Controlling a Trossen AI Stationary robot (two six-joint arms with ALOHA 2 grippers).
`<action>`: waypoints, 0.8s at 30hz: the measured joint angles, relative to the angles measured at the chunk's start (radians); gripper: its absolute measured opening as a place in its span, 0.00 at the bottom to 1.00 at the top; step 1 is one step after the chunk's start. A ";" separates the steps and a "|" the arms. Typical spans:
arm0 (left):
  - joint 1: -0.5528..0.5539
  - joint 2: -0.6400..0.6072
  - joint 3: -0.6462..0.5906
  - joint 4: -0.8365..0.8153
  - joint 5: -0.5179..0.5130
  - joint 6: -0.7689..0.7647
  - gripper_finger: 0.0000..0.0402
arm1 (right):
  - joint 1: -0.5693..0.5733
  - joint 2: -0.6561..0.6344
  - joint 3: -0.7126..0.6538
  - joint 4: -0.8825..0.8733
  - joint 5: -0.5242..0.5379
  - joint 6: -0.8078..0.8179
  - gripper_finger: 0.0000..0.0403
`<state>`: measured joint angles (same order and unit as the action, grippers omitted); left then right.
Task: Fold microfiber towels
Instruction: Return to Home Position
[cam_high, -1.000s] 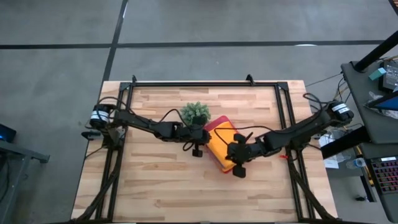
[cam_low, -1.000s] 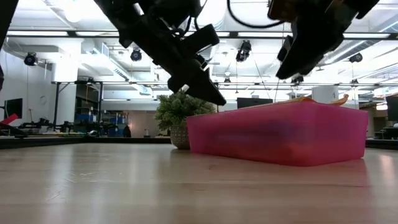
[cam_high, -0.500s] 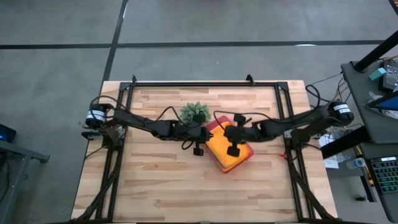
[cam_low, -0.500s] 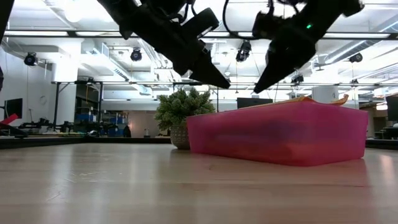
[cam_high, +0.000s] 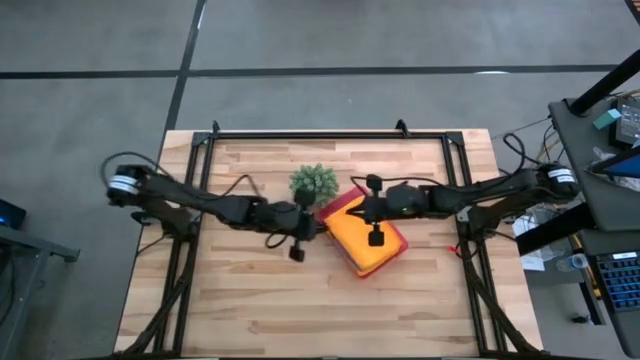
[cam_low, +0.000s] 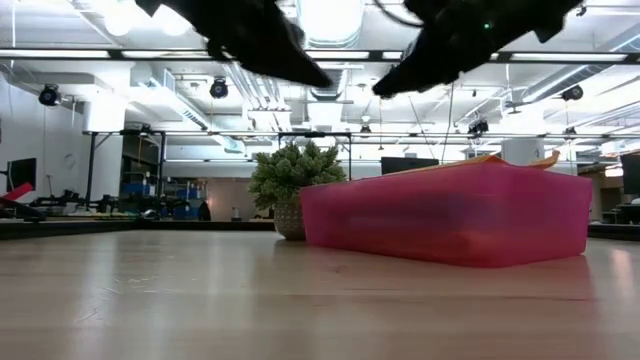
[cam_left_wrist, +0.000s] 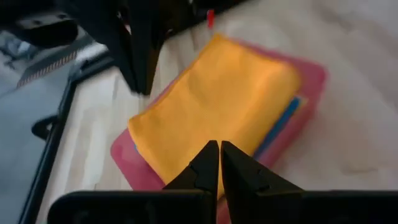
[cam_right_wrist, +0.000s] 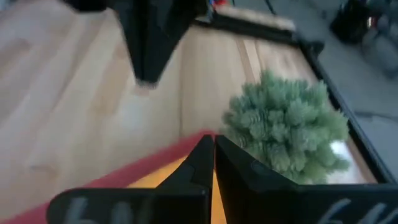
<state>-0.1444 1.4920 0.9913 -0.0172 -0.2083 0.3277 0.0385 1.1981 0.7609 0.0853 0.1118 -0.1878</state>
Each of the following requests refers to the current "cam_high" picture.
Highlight white paper sheets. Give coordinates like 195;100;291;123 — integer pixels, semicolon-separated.
512;214;549;274

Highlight small green artificial plant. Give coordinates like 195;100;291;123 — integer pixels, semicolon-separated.
288;163;340;207

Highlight black electronics box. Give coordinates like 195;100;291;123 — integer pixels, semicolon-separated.
614;95;640;150

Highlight keyboard with blue keys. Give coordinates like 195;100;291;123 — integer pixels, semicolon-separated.
592;252;640;314

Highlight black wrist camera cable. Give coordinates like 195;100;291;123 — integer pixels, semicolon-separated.
218;173;292;250
349;174;447;190

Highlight small teal box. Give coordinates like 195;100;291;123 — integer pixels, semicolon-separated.
593;108;623;131

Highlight black slanted post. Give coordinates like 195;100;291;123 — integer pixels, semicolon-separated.
569;49;640;117

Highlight clear plastic bottle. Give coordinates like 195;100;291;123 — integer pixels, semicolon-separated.
556;253;590;274

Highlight dark grey low desk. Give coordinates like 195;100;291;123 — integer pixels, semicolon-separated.
577;229;640;359

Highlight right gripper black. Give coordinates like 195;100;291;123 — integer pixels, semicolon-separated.
344;173;401;248

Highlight dark grey side table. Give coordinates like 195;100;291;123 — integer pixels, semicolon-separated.
547;97;640;234

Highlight black support beam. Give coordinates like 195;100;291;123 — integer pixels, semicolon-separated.
514;202;596;256

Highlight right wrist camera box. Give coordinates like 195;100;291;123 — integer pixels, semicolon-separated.
387;182;430;217

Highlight black left arm base cable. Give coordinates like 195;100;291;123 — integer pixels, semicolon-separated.
100;150;164;177

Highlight black left wrist camera cable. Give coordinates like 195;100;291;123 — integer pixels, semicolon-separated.
218;173;292;250

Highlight orange microfiber towel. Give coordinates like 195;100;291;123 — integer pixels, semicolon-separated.
323;194;405;274

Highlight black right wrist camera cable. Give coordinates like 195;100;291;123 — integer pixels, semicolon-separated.
349;174;447;190

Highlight black right arm base cable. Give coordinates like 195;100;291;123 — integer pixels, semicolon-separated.
502;131;542;166

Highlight black device with blue light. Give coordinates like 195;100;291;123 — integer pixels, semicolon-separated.
0;198;28;230

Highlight dark desk with legs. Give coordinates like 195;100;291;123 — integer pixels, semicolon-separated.
0;223;81;264

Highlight pink translucent plastic bin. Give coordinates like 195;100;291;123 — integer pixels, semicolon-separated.
316;186;410;280

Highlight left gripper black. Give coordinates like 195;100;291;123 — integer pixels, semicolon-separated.
269;187;329;264

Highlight black arm base cable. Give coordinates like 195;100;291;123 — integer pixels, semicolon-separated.
100;150;164;177
502;131;542;166

